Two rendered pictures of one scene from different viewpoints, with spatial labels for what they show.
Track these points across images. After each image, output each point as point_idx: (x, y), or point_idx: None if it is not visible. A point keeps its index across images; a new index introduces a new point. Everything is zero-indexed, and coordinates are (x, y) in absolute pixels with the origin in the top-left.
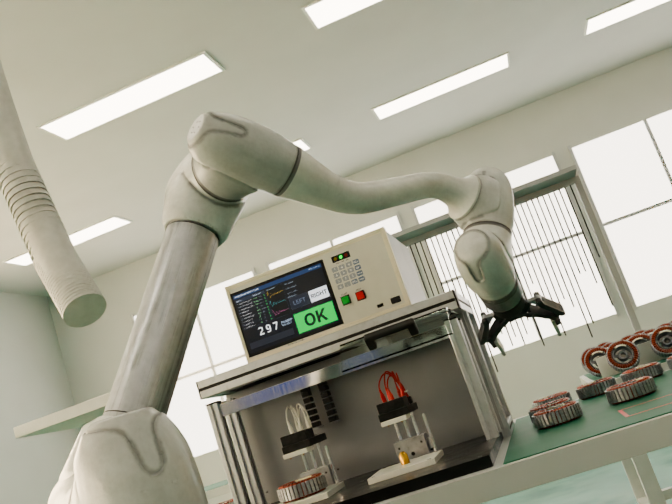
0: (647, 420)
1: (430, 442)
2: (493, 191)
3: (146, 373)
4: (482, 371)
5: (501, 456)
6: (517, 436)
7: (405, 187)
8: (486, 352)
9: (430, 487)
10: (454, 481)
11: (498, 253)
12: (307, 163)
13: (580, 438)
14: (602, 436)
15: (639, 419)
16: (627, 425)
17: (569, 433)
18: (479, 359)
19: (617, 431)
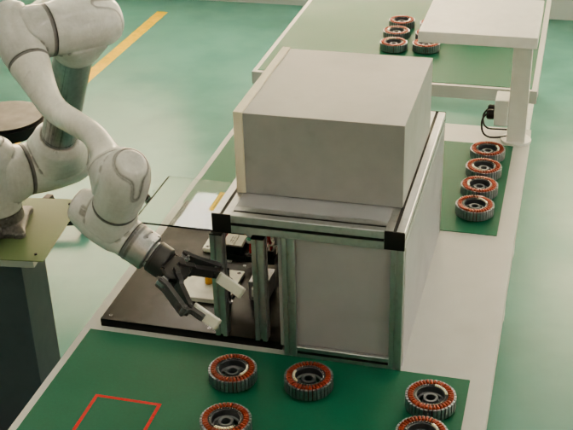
0: (40, 392)
1: (251, 292)
2: (92, 180)
3: (43, 119)
4: (279, 293)
5: (143, 334)
6: (246, 354)
7: (62, 126)
8: (390, 292)
9: (112, 299)
10: (98, 308)
11: (74, 224)
12: (14, 73)
13: (71, 363)
14: (51, 371)
15: (54, 392)
16: (49, 384)
17: (124, 367)
18: (281, 282)
19: (46, 378)
